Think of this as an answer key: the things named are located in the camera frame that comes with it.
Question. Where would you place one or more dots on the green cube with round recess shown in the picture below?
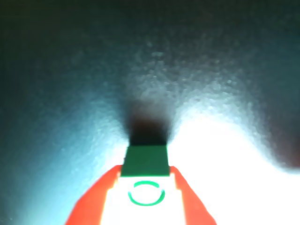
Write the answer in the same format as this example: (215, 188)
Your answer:
(145, 161)

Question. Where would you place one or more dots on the black table mat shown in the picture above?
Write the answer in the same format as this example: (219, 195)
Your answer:
(70, 82)

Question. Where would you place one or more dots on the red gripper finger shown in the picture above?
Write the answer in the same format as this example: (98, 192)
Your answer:
(194, 206)
(91, 201)

